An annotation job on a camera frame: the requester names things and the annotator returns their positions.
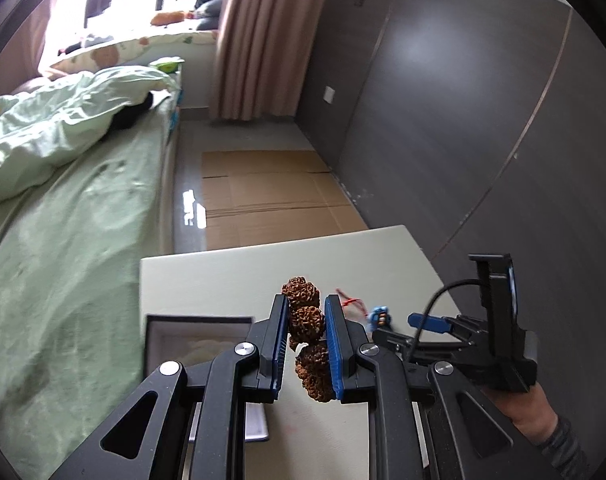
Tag green plush toy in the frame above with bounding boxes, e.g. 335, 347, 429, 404
149, 56, 185, 74

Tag orange plush toy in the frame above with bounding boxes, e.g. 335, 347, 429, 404
150, 10, 185, 27

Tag red string bracelet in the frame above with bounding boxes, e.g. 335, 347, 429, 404
335, 287, 366, 319

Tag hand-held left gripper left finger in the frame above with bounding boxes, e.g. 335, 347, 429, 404
48, 294, 290, 480

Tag bed with green sheet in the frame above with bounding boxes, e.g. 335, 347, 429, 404
0, 60, 186, 461

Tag black cloth item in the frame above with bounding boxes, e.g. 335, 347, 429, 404
108, 92, 155, 132

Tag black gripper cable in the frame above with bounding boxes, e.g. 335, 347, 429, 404
408, 280, 481, 361

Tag person's right forearm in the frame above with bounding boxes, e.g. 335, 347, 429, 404
483, 382, 601, 480

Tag black jewelry box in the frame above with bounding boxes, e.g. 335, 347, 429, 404
146, 314, 270, 443

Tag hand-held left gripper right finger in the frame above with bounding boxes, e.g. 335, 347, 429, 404
324, 294, 591, 480

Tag narrow pink curtain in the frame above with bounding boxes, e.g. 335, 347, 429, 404
13, 0, 66, 82

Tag dark cushion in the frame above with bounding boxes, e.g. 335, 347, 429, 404
192, 0, 232, 32

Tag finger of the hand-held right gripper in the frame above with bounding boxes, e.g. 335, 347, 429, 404
372, 327, 434, 362
407, 312, 489, 346

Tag brown bead bracelet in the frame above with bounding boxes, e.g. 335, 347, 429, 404
281, 276, 329, 403

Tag printed pillow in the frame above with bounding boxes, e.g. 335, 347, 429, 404
48, 30, 219, 80

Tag blue bead bracelet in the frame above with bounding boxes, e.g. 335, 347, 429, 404
367, 305, 392, 332

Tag flattened cardboard sheet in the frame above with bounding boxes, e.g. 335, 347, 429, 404
200, 149, 370, 252

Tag light green duvet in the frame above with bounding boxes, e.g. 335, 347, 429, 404
0, 66, 181, 211

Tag wide pink curtain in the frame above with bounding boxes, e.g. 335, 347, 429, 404
209, 0, 335, 124

